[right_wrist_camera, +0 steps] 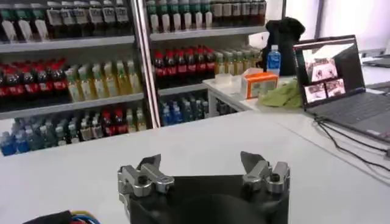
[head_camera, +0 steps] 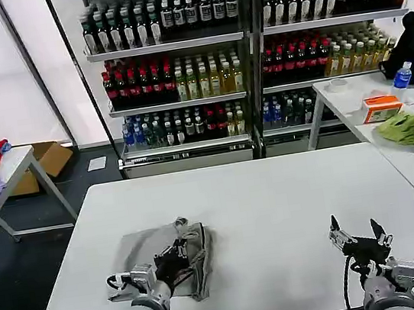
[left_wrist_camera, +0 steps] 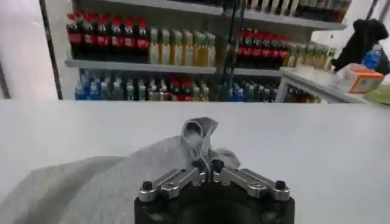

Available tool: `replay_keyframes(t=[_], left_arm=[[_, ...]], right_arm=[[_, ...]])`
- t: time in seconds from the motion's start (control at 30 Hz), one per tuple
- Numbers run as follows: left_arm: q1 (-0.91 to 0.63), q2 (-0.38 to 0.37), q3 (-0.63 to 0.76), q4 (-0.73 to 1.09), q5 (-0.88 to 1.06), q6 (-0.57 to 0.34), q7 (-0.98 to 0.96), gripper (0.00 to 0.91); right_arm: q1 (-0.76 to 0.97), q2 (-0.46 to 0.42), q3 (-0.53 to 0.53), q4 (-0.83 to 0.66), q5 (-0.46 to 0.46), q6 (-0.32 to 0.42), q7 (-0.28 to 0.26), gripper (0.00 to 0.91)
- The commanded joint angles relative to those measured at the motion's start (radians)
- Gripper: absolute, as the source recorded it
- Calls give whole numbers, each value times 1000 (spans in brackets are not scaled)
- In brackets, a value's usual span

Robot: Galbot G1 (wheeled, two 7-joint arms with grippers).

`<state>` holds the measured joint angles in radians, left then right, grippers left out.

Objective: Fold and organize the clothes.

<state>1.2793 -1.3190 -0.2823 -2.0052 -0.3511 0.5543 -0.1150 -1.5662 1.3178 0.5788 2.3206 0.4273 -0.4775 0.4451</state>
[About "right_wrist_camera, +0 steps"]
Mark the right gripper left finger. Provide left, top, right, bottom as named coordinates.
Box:
left=117, top=153, right=176, bottom=198

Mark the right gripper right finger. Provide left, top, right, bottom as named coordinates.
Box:
left=239, top=151, right=291, bottom=195

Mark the green cloth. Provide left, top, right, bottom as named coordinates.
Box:
left=258, top=79, right=303, bottom=110

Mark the white desk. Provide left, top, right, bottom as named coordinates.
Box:
left=202, top=51, right=390, bottom=186

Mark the orange and white box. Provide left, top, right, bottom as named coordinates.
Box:
left=240, top=71, right=279, bottom=100

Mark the dark grey open laptop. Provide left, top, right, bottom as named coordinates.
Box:
left=292, top=34, right=390, bottom=142

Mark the blue water bottle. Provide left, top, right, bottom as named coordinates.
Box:
left=266, top=44, right=282, bottom=77

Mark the bottle shelf unit with drinks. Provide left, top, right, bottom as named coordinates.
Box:
left=143, top=0, right=268, bottom=128
left=0, top=0, right=146, bottom=156

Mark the black fabric bag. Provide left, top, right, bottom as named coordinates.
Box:
left=262, top=16, right=307, bottom=77

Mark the dark flat device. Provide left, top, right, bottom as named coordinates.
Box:
left=362, top=55, right=390, bottom=69

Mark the thin black cable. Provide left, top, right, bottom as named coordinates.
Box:
left=315, top=120, right=390, bottom=172
left=313, top=116, right=390, bottom=153

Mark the black sleeve with coloured wires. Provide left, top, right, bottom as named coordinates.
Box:
left=23, top=209, right=101, bottom=224

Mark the grey window frame post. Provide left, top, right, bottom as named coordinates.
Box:
left=313, top=0, right=325, bottom=39

